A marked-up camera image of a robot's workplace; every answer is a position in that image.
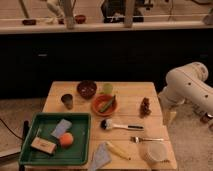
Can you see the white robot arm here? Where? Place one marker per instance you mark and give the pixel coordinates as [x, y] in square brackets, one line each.
[186, 83]

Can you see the green cucumber toy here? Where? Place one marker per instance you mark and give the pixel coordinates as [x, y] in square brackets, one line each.
[108, 104]

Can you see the green plastic cup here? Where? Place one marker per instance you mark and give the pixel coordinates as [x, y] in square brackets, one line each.
[107, 88]

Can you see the grey sponge in tray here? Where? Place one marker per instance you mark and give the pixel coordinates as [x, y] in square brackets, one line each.
[61, 128]

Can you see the dark grey cup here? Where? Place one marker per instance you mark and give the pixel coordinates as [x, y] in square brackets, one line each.
[67, 100]

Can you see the small red background bowl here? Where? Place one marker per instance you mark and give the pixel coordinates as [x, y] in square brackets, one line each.
[80, 19]

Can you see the dark background dish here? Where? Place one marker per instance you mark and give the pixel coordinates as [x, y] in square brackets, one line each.
[29, 22]

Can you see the yellow banana toy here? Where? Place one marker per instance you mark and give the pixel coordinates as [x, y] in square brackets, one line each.
[116, 150]

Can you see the orange bowl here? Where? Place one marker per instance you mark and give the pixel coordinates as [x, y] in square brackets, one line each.
[99, 101]

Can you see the silver fork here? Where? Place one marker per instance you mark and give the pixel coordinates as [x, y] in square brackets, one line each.
[139, 139]

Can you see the grey cloth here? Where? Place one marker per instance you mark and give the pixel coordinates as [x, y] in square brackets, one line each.
[101, 157]

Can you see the brown pinecone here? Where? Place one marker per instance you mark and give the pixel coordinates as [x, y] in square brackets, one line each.
[144, 107]

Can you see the green plastic tray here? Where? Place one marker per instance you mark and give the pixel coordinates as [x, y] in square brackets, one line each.
[42, 125]

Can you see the orange ball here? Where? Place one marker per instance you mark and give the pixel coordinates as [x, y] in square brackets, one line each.
[66, 140]

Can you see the white-handled dish brush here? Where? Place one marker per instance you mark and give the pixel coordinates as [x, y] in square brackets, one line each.
[108, 124]

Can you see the wooden block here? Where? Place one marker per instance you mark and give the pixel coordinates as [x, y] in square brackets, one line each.
[43, 145]

